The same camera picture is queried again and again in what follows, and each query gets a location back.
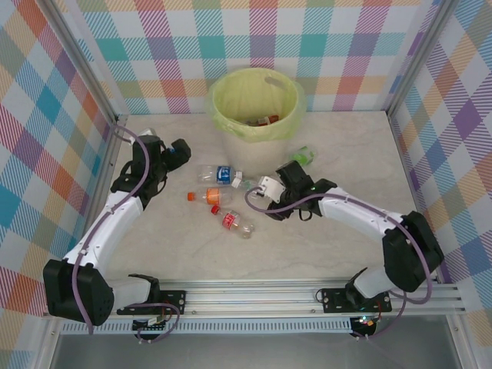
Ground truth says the green plastic bottle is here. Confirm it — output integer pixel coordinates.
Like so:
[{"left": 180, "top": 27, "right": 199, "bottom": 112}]
[{"left": 289, "top": 145, "right": 319, "bottom": 167}]

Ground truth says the clear bottle blue label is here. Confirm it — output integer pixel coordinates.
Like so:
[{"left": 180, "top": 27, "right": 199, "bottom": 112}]
[{"left": 197, "top": 164, "right": 246, "bottom": 188}]

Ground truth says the clear bottle orange label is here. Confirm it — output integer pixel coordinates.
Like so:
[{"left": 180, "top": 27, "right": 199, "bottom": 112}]
[{"left": 186, "top": 187, "right": 234, "bottom": 206}]

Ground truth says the beige waste bin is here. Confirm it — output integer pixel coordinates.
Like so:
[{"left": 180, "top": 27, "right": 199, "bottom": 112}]
[{"left": 222, "top": 130, "right": 288, "bottom": 176}]

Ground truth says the yellow-green bin liner bag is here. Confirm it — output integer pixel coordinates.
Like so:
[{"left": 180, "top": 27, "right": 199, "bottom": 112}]
[{"left": 207, "top": 68, "right": 308, "bottom": 145}]

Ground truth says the clear bottle red label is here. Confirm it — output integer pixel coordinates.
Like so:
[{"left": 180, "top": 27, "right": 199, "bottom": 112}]
[{"left": 210, "top": 204, "right": 257, "bottom": 240}]

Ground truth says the circuit board yellow connector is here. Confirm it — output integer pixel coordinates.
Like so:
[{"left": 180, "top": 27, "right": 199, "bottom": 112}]
[{"left": 353, "top": 314, "right": 377, "bottom": 330}]

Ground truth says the small black circuit board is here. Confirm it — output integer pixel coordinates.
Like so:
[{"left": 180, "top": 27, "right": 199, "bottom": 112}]
[{"left": 132, "top": 315, "right": 168, "bottom": 331}]

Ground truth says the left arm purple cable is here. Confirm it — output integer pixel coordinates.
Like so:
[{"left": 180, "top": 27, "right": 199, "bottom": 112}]
[{"left": 75, "top": 123, "right": 151, "bottom": 336}]

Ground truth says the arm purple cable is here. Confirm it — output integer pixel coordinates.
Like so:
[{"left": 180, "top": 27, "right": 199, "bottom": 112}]
[
  {"left": 75, "top": 123, "right": 151, "bottom": 336},
  {"left": 244, "top": 186, "right": 434, "bottom": 341}
]

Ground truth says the aluminium side frame rail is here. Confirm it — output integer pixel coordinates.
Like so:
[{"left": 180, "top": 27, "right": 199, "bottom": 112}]
[
  {"left": 387, "top": 111, "right": 450, "bottom": 285},
  {"left": 76, "top": 115, "right": 130, "bottom": 239}
]

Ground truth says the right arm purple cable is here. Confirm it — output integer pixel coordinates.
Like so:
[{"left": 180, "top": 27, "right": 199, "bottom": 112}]
[{"left": 244, "top": 186, "right": 434, "bottom": 341}]

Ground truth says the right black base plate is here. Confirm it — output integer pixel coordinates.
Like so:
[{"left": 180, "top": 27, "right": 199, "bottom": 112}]
[{"left": 321, "top": 288, "right": 393, "bottom": 314}]

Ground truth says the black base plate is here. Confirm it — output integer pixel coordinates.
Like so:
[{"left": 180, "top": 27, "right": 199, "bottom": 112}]
[
  {"left": 158, "top": 290, "right": 188, "bottom": 316},
  {"left": 321, "top": 288, "right": 393, "bottom": 314}
]

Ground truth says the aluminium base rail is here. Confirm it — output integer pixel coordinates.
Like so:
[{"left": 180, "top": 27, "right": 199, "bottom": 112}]
[{"left": 107, "top": 278, "right": 464, "bottom": 320}]

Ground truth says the aluminium frame post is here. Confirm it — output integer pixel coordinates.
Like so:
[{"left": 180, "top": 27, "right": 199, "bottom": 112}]
[
  {"left": 384, "top": 0, "right": 460, "bottom": 116},
  {"left": 45, "top": 0, "right": 130, "bottom": 128}
]

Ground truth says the white slotted cable duct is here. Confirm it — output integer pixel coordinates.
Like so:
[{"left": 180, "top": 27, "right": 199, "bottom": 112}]
[{"left": 61, "top": 321, "right": 354, "bottom": 334}]

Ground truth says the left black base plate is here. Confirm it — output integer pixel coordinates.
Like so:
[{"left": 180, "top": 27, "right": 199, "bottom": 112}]
[{"left": 158, "top": 290, "right": 188, "bottom": 316}]

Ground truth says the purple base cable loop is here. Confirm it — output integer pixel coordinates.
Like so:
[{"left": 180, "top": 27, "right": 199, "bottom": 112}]
[{"left": 125, "top": 302, "right": 181, "bottom": 345}]

